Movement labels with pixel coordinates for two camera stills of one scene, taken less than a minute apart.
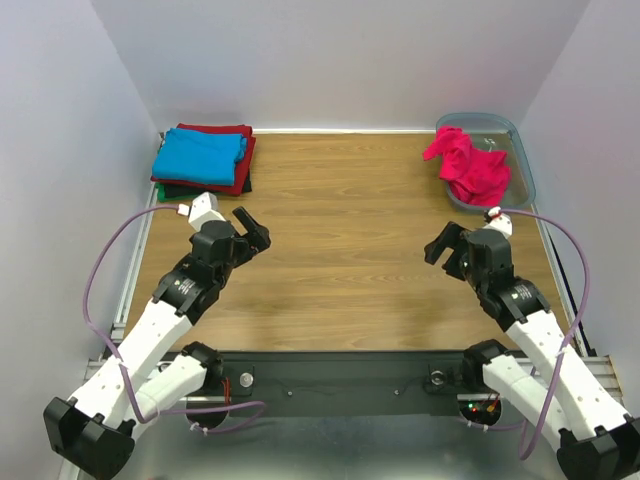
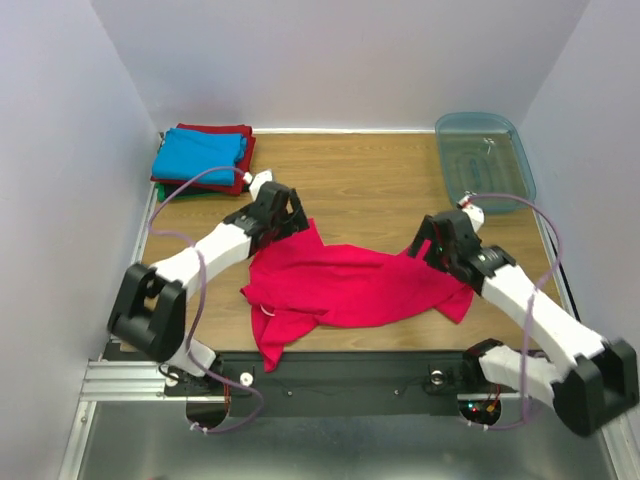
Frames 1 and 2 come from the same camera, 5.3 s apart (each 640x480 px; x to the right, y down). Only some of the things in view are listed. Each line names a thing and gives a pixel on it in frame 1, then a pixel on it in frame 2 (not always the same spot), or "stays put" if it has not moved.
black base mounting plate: (347, 383) stays put
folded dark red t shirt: (242, 169) stays put
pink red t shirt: (478, 177) -> (296, 281)
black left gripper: (259, 234) -> (295, 222)
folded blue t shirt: (198, 156) stays put
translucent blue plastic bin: (496, 133) stays put
